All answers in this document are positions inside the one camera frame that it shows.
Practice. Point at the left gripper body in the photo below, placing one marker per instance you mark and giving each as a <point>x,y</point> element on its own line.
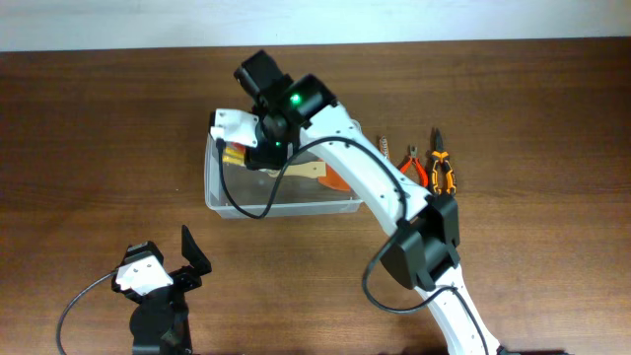
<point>185,281</point>

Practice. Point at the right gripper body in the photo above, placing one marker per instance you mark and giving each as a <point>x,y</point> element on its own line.
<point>270,148</point>

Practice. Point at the screwdriver bit set case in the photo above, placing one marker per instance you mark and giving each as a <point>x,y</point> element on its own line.
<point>233,156</point>

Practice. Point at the wooden handled orange scraper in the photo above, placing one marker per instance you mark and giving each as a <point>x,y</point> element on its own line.
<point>320,171</point>

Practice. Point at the clear plastic container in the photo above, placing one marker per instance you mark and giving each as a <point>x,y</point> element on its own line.
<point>229,188</point>

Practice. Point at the socket bit rail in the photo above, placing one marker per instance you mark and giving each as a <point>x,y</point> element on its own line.
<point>383,145</point>

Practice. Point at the red handled cutters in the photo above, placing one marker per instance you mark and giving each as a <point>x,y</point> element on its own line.
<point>412,160</point>

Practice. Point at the orange black long-nose pliers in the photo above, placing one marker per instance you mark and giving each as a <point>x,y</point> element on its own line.
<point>441,172</point>

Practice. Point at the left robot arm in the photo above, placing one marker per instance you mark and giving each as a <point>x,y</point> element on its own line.
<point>159,324</point>

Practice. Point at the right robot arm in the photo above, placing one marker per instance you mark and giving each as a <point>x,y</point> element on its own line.
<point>296,117</point>

